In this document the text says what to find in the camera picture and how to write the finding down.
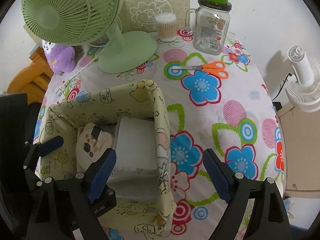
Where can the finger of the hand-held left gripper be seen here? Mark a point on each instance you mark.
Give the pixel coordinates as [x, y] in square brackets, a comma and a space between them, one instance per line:
[106, 201]
[51, 144]

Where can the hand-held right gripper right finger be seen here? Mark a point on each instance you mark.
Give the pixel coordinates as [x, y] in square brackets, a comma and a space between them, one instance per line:
[217, 177]

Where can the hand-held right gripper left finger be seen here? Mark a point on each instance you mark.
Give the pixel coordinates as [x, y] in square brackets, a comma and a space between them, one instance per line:
[102, 177]

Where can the yellow printed storage box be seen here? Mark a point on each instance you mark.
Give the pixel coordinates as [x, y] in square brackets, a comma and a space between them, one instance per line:
[162, 135]

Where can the white face mask pack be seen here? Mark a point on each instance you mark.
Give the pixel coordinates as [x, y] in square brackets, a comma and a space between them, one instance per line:
[136, 150]

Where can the floral tablecloth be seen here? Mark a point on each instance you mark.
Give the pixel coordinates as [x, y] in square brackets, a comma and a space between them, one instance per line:
[205, 120]

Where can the purple plush toy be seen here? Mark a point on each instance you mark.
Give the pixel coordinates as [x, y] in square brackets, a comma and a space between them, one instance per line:
[61, 57]

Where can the small black adapter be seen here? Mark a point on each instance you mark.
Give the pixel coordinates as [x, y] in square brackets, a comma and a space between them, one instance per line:
[276, 105]

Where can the green desk fan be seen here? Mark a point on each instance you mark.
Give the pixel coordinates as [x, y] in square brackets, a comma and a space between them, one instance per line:
[67, 10]

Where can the white standing fan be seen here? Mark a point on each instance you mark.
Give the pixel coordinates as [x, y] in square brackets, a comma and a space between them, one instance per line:
[303, 80]

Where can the glass mug jar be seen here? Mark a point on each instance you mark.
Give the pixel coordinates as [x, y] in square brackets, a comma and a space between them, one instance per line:
[210, 32]

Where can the cotton swab container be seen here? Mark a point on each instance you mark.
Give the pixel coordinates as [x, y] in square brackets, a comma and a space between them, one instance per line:
[165, 27]

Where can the yellow-green cartoon cushion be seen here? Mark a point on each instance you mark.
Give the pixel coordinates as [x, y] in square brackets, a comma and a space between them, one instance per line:
[150, 2]

